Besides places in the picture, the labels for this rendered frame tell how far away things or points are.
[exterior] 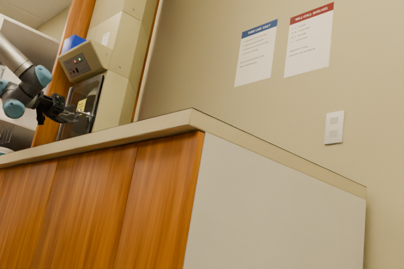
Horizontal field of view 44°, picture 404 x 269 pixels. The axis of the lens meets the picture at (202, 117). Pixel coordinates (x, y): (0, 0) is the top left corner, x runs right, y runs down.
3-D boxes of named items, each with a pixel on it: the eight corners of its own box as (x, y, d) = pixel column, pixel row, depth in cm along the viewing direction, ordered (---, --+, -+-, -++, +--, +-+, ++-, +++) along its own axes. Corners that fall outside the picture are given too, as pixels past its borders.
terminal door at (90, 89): (52, 167, 226) (73, 87, 239) (83, 161, 203) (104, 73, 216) (50, 166, 225) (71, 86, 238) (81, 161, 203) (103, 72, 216)
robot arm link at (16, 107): (19, 92, 180) (16, 78, 188) (-2, 113, 181) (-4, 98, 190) (36, 104, 185) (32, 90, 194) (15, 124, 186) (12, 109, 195)
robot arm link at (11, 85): (-8, 100, 189) (-9, 89, 196) (20, 110, 196) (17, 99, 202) (2, 83, 187) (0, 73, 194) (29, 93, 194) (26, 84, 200)
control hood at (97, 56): (73, 83, 240) (78, 65, 244) (107, 69, 216) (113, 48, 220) (52, 74, 234) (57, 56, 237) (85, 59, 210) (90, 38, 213)
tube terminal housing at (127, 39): (95, 191, 240) (128, 50, 265) (133, 188, 216) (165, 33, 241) (48, 178, 225) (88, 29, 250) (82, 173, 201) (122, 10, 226)
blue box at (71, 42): (78, 64, 242) (82, 47, 245) (88, 59, 235) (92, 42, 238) (59, 56, 236) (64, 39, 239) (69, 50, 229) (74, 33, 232)
